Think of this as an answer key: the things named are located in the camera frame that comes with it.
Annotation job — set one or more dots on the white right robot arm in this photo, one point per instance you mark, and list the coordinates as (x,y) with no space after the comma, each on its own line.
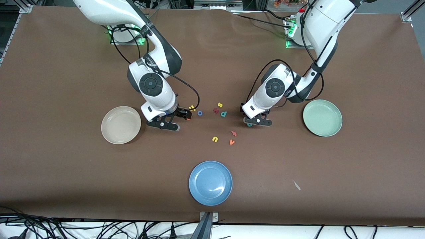
(161,99)

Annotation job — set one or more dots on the silver power strip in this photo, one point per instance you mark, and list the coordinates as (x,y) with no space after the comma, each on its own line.
(217,4)

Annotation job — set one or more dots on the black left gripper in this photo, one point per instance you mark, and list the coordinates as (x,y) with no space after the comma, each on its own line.
(263,114)

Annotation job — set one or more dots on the blue plate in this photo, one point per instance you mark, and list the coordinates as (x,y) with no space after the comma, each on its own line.
(211,182)

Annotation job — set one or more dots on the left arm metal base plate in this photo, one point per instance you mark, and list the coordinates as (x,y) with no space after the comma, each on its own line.
(294,46)

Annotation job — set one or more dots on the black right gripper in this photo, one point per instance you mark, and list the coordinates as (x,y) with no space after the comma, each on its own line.
(181,113)

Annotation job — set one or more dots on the green plate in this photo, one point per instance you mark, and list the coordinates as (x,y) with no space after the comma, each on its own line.
(322,118)

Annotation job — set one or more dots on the silver metal bracket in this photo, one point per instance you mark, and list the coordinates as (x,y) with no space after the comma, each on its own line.
(215,217)

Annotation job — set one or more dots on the brown table cover sheet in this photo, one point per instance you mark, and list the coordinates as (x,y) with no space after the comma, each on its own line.
(66,166)

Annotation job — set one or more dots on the beige plate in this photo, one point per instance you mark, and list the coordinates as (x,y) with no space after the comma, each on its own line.
(121,126)

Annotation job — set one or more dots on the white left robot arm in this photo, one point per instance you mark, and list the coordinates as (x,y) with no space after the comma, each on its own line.
(327,23)

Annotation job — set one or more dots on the aluminium frame profile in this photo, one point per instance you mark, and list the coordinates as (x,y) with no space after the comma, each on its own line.
(26,8)
(406,16)

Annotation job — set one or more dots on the teal letter d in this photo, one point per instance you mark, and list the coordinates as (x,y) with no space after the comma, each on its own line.
(226,113)

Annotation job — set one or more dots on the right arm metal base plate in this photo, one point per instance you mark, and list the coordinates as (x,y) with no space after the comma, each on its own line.
(127,43)

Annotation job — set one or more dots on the small grey paper scrap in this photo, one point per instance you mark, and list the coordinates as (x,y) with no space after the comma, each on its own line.
(296,185)

